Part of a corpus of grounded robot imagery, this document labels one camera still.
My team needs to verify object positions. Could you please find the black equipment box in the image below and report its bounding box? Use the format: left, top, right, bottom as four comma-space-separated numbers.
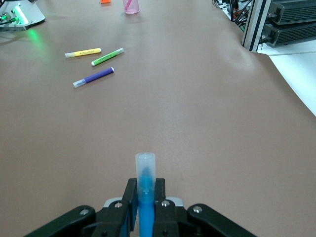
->
260, 21, 316, 48
268, 0, 316, 25

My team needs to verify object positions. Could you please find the yellow marker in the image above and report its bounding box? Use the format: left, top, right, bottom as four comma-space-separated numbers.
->
65, 47, 102, 59

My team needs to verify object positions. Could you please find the aluminium camera post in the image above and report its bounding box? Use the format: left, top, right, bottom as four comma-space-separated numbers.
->
241, 0, 272, 51

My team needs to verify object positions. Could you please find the green marker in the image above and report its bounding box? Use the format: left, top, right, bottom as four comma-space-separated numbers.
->
91, 47, 125, 67

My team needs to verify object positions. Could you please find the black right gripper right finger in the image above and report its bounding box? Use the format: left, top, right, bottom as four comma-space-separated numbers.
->
153, 178, 196, 237

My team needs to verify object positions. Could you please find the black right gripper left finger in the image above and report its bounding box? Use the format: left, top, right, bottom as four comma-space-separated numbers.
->
82, 177, 139, 237

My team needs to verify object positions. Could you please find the blue marker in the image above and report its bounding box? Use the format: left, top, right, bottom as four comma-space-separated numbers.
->
135, 152, 157, 237

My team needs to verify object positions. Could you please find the black cable bundle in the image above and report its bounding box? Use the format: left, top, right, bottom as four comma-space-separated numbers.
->
211, 0, 250, 32

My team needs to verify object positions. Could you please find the purple marker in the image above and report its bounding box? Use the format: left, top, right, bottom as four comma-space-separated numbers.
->
73, 67, 115, 88

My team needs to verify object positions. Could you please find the pink cup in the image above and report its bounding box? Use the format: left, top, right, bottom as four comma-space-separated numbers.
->
122, 0, 140, 14

